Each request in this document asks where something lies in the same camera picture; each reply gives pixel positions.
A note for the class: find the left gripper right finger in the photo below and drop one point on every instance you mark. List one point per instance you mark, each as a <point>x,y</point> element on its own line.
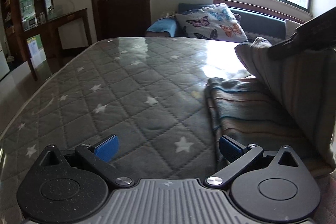
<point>240,158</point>

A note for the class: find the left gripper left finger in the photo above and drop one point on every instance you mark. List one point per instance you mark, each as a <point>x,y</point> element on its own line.
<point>95,158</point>

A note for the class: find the striped blue pink sweater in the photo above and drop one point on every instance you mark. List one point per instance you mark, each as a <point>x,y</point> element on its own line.
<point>246,111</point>

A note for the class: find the beige cushion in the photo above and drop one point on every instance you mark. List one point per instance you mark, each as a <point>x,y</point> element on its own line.
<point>290,28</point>

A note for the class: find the grey quilted star tablecloth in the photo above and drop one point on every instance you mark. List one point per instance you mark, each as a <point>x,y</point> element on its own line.
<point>149,92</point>

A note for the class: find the blue sofa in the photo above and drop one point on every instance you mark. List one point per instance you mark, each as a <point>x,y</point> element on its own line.
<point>253,23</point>

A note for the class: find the butterfly print pillow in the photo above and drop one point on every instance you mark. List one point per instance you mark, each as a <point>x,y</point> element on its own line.
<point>213,22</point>

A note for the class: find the dark wooden side table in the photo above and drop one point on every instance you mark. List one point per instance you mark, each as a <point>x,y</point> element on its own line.
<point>52,45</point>

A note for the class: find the dark wooden cabinet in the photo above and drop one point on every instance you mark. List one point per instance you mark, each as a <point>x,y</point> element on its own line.
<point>19,17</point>

